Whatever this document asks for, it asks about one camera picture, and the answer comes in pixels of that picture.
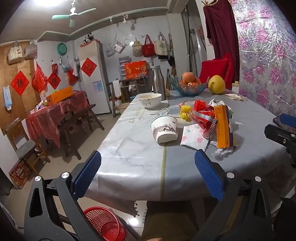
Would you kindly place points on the red diamond paper poster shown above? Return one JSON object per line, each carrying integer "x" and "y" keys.
{"x": 20, "y": 82}
{"x": 88, "y": 67}
{"x": 54, "y": 80}

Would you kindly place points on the beige handbag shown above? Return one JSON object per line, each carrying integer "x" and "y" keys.
{"x": 15, "y": 53}

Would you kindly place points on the green ceiling fan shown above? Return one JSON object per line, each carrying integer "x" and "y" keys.
{"x": 74, "y": 14}

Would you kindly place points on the white ceramic bowl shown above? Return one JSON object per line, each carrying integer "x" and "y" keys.
{"x": 150, "y": 99}

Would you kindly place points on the panda plush toy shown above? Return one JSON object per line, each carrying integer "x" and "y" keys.
{"x": 87, "y": 39}

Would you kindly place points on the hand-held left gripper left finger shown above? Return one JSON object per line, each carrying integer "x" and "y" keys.
{"x": 89, "y": 173}

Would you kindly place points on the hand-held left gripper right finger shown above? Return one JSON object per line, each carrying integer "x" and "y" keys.
{"x": 208, "y": 176}

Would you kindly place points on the clear plastic wrapper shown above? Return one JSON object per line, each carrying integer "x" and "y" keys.
{"x": 204, "y": 120}

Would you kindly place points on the orange cardboard box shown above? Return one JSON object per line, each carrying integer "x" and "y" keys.
{"x": 223, "y": 126}

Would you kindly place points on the dark wooden bench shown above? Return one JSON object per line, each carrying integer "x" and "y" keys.
{"x": 78, "y": 118}

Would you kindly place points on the person's leg olive trousers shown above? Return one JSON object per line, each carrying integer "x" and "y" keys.
{"x": 161, "y": 220}

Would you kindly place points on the red tote bag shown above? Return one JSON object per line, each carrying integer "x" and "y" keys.
{"x": 148, "y": 49}

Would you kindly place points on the floral plastic sheet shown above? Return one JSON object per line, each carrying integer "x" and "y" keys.
{"x": 266, "y": 58}

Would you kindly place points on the orange carton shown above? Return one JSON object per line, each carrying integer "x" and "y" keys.
{"x": 60, "y": 95}

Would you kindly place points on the red cushion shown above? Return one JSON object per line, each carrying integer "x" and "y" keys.
{"x": 217, "y": 68}

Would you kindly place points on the wooden chair grey cushion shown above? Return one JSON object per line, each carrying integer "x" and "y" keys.
{"x": 25, "y": 147}

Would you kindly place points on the blue glass fruit bowl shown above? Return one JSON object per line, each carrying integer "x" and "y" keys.
{"x": 189, "y": 90}

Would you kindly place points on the dark red curtain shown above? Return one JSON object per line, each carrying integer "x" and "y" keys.
{"x": 222, "y": 30}

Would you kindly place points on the red gift box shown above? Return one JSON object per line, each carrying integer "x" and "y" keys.
{"x": 135, "y": 69}

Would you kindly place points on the red foam fruit net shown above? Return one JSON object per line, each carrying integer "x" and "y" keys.
{"x": 200, "y": 105}

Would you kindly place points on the clear handbag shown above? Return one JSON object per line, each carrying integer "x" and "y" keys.
{"x": 30, "y": 50}

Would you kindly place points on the white refrigerator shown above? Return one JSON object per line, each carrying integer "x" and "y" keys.
{"x": 92, "y": 92}

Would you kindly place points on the white tote bag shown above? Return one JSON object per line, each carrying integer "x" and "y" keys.
{"x": 161, "y": 47}

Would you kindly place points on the face mask pack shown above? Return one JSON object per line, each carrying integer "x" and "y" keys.
{"x": 7, "y": 96}

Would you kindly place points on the red plastic bag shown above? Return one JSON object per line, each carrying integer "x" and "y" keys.
{"x": 39, "y": 77}

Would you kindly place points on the red plastic wastebasket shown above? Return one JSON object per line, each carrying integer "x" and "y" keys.
{"x": 104, "y": 222}

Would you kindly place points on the floral tissue packet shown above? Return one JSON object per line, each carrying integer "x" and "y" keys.
{"x": 194, "y": 138}

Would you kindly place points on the red plastic tablecloth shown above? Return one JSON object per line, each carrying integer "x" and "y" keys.
{"x": 53, "y": 111}

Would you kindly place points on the yellow pomelo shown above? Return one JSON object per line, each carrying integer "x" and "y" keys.
{"x": 216, "y": 84}

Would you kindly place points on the beige hanging bag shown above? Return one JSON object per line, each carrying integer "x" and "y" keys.
{"x": 137, "y": 48}

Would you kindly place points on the green plastic basin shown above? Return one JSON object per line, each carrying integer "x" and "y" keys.
{"x": 61, "y": 48}

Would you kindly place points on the red printed carton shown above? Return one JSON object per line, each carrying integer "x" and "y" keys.
{"x": 19, "y": 173}

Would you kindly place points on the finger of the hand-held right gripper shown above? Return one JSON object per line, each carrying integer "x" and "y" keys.
{"x": 288, "y": 120}
{"x": 278, "y": 135}

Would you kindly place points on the marble print tablecloth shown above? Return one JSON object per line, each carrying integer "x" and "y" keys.
{"x": 138, "y": 150}

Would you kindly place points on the white towel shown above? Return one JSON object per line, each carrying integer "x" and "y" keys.
{"x": 116, "y": 88}

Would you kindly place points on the white paper wrapper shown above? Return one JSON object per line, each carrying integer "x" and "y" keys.
{"x": 235, "y": 96}

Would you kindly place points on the metal thermos flask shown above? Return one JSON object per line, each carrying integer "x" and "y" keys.
{"x": 158, "y": 81}

